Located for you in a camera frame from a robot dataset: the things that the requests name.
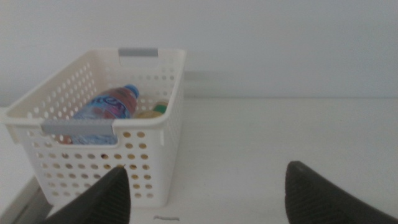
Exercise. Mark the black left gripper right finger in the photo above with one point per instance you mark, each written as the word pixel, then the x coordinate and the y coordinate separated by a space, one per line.
pixel 314 199

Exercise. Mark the yellow tea bottle white cap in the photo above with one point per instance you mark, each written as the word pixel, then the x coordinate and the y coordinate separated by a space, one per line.
pixel 157 109

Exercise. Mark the clear water bottle blue cap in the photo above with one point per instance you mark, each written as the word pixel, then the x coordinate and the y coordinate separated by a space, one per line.
pixel 105 109

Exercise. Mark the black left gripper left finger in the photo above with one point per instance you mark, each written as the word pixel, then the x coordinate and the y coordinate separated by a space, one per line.
pixel 105 202

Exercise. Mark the white perforated plastic basket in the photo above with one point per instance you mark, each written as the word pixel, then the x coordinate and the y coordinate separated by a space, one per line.
pixel 149 146

